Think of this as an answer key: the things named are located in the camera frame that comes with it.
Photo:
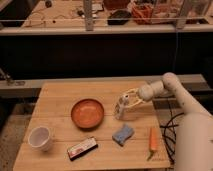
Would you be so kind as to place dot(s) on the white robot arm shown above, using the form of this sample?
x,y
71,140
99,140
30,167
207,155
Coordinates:
x,y
194,142

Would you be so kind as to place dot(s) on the orange carrot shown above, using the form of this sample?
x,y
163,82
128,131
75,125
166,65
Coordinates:
x,y
153,142

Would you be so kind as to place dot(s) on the grey metal post right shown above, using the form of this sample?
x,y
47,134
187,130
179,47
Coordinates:
x,y
182,18

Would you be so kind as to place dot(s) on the blue sponge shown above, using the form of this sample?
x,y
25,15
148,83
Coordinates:
x,y
123,134

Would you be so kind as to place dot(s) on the orange round bowl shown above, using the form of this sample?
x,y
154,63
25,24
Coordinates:
x,y
87,113

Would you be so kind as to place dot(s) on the orange basket on shelf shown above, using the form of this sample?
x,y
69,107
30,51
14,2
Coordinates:
x,y
142,13

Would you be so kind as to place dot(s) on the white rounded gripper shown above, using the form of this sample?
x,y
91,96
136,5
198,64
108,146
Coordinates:
x,y
145,92

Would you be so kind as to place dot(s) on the white cup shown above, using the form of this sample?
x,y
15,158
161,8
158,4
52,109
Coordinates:
x,y
40,138

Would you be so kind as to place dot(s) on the grey metal post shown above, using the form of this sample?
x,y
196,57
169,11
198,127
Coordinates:
x,y
182,18
87,4

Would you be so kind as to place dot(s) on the black pouch on shelf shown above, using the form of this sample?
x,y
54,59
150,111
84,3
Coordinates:
x,y
119,17

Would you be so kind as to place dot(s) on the black and white box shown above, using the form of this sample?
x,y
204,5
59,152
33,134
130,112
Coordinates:
x,y
82,148

